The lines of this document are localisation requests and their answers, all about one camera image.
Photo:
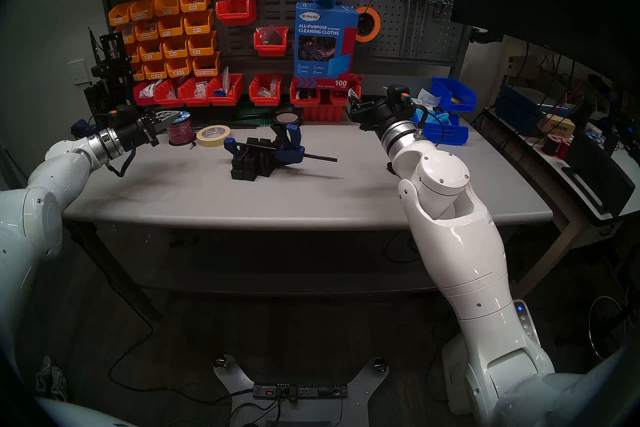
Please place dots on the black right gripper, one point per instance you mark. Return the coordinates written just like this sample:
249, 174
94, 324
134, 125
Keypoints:
372, 116

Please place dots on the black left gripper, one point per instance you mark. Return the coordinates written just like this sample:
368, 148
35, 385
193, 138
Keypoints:
137, 133

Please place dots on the blue black bar clamp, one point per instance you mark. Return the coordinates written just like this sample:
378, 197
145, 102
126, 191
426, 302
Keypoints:
290, 151

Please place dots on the black 3D printed piece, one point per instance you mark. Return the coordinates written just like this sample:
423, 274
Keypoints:
245, 166
267, 163

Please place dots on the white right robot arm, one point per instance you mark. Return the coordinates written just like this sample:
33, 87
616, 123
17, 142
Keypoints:
460, 251

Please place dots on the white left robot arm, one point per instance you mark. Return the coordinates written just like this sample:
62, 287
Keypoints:
35, 211

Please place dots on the red storage bin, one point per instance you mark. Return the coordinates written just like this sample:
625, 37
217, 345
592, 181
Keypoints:
305, 101
235, 16
142, 101
342, 98
270, 48
225, 100
192, 101
165, 100
265, 101

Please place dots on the stacked red storage bins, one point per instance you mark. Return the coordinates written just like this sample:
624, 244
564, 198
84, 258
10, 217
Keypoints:
324, 113

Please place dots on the beige masking tape roll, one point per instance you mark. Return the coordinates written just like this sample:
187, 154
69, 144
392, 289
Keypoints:
212, 142

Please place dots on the blue cleaning cloths box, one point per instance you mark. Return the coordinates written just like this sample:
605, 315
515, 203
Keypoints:
325, 46

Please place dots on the black tool stand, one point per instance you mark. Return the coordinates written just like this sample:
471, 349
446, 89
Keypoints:
112, 76

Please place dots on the black tape roll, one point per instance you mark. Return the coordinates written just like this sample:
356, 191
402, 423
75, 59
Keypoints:
287, 117

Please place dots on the green white tissue box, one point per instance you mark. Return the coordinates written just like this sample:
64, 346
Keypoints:
429, 98

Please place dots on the orange tape roll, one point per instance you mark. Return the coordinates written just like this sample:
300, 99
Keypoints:
376, 25

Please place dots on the blue bench vise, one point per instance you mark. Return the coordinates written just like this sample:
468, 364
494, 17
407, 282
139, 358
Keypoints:
82, 128

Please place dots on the blue cloth in bin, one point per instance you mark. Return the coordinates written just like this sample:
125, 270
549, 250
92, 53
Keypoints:
440, 118

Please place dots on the green cutting mat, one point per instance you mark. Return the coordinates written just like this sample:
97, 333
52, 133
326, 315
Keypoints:
255, 113

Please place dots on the blue plastic storage bin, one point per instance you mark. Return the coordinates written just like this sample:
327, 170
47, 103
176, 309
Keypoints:
457, 98
452, 136

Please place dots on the blue equipment case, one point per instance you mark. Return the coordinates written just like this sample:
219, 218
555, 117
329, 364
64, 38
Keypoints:
520, 111

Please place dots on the white side desk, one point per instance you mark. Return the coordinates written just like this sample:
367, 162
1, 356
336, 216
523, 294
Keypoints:
530, 143

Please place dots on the small cardboard box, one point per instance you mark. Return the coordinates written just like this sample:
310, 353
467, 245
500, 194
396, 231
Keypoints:
557, 125

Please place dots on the red thread spool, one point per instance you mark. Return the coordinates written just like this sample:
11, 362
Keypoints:
562, 147

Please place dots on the black flat device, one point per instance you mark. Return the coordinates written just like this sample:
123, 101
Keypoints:
597, 176

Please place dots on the white air purifier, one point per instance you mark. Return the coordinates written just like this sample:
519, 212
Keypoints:
527, 321

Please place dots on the grey sneaker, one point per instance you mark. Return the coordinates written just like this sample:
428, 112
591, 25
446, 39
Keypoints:
52, 381

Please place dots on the black power strip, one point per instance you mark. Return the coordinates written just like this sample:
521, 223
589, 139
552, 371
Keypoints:
300, 391

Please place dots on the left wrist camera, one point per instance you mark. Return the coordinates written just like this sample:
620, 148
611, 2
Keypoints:
125, 113

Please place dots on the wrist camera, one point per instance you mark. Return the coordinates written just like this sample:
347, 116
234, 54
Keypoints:
125, 113
398, 95

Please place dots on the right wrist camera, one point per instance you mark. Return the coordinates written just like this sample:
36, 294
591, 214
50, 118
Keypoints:
398, 95

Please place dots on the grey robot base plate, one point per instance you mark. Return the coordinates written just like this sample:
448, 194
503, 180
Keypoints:
235, 376

